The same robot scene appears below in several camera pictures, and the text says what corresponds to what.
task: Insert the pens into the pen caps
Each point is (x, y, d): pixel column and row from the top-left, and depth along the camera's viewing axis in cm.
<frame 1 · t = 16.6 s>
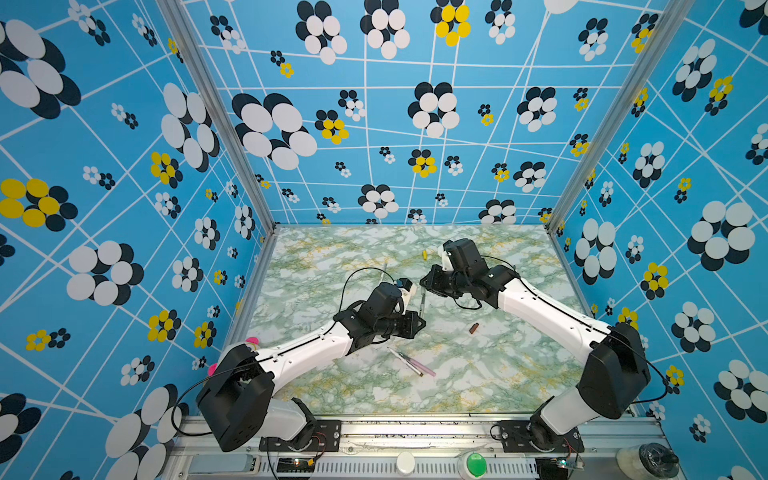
left hand: (427, 323, 79), fingers closed
right hand: (421, 282, 82), fingers closed
brown pen cap: (473, 328, 94), on the table
pink pen: (418, 364, 86), on the table
white grey pen: (406, 362, 86), on the table
white marker pen yellow end: (385, 267, 110), on the table

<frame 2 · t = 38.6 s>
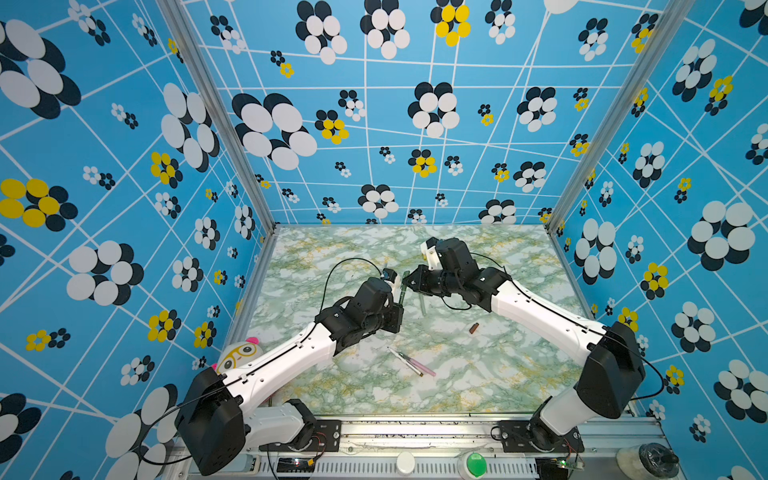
left hand: (405, 309, 79), fingers closed
right hand: (404, 282, 79), fingers closed
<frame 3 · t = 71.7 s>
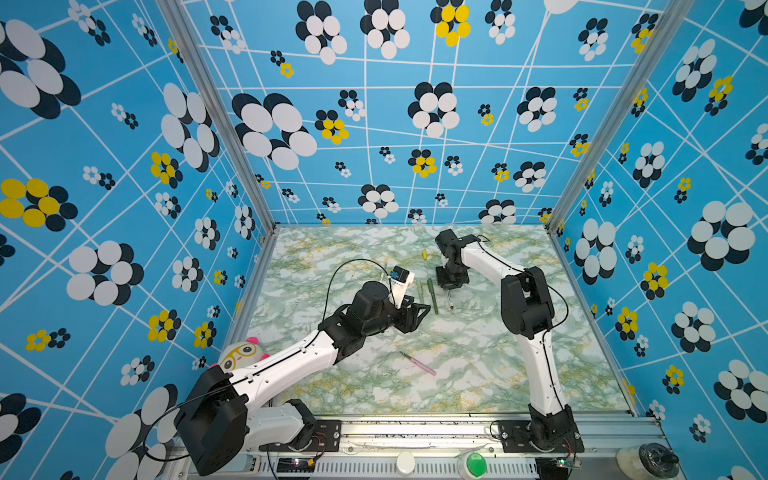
left hand: (424, 303, 75), fingers open
right hand: (447, 286, 103), fingers closed
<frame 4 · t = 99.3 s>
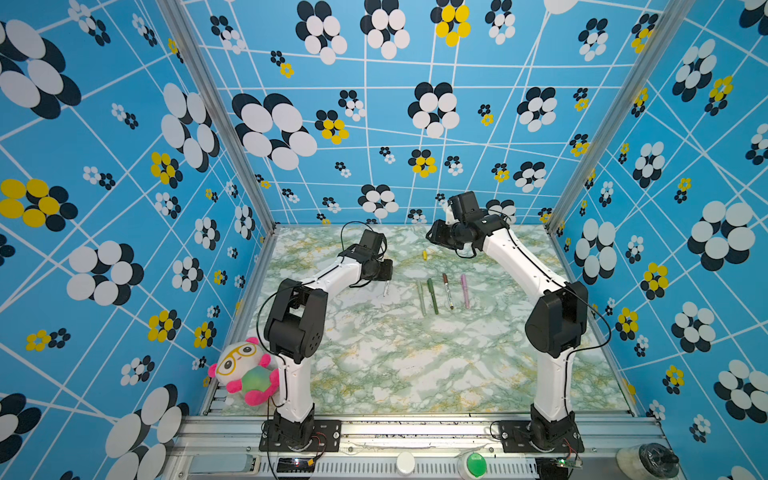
left hand: (390, 269, 98), fingers closed
right hand: (432, 236, 91), fingers open
pink pen: (463, 281, 107), on the table
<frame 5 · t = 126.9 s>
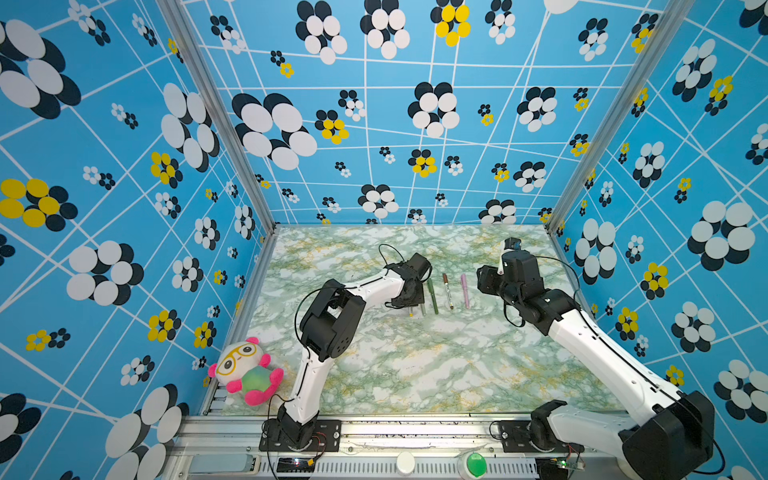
left hand: (417, 300, 98), fingers closed
right hand: (487, 271, 81), fingers open
